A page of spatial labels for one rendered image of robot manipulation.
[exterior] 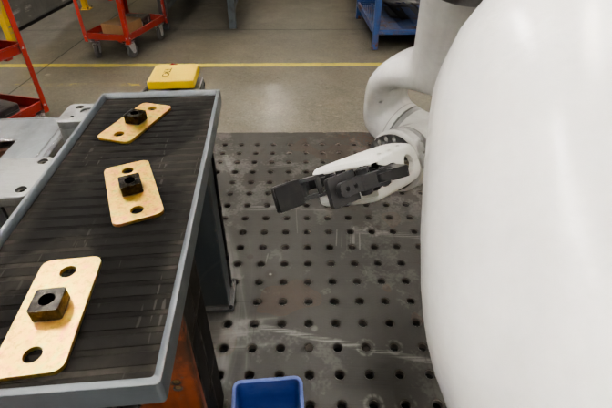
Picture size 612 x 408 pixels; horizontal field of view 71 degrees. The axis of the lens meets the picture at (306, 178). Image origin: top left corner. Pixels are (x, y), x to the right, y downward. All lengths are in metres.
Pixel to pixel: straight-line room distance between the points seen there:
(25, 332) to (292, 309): 0.61
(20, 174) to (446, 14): 0.47
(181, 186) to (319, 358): 0.49
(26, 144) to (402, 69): 0.64
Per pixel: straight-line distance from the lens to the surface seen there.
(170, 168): 0.40
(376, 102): 0.61
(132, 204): 0.36
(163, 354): 0.26
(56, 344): 0.29
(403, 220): 1.06
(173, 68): 0.63
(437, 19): 0.46
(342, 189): 0.42
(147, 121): 0.48
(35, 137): 0.89
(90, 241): 0.35
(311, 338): 0.82
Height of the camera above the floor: 1.37
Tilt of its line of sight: 35 degrees down
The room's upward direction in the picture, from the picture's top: straight up
